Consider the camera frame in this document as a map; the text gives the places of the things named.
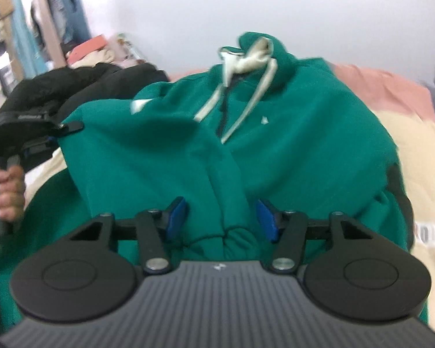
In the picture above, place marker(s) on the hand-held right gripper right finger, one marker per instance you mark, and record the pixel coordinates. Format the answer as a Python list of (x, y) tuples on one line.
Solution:
[(266, 221)]

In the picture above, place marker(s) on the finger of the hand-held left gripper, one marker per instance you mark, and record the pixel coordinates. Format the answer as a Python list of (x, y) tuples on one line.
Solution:
[(45, 144), (70, 127)]

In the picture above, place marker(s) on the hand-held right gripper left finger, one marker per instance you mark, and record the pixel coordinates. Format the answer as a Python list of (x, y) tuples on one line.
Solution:
[(177, 218)]

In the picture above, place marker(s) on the green hoodie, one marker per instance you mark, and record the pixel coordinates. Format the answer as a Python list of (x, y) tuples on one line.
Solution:
[(311, 134)]

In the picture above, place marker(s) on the hanging clothes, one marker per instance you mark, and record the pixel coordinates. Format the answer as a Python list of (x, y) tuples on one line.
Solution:
[(32, 25)]

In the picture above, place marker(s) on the person's left hand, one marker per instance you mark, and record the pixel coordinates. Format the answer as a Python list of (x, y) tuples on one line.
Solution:
[(11, 195)]

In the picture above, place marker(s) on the black puffer jacket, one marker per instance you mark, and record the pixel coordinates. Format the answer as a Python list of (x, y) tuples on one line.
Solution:
[(94, 79)]

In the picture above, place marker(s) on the cream cloth pile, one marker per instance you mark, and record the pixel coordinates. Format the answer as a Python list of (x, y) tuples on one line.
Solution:
[(96, 58)]

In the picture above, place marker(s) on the salmon pink folded cloth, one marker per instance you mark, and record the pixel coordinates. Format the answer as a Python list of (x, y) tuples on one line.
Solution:
[(87, 49)]

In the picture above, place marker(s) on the pink printed cloth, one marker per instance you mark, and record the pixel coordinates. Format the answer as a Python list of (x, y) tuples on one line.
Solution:
[(125, 50)]

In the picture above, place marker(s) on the patchwork bed blanket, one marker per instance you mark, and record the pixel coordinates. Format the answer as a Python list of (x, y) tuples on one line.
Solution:
[(413, 145)]

